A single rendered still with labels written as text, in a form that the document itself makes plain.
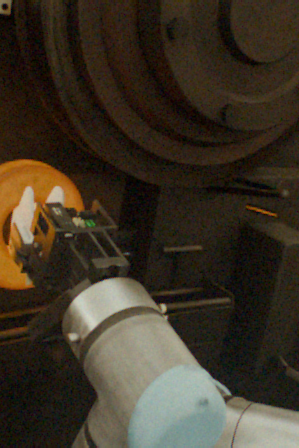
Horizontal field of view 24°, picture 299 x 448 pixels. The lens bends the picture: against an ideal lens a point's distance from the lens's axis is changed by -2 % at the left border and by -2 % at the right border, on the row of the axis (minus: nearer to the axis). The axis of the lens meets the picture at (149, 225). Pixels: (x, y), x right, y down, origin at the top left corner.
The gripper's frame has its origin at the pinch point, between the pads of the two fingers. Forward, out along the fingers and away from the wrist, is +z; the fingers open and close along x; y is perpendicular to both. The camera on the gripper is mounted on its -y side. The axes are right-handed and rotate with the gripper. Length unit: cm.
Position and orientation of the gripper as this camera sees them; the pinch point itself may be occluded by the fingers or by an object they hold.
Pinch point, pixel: (25, 210)
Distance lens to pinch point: 84.2
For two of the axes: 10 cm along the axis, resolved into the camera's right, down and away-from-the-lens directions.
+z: -4.7, -5.8, 6.7
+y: 2.9, -8.1, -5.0
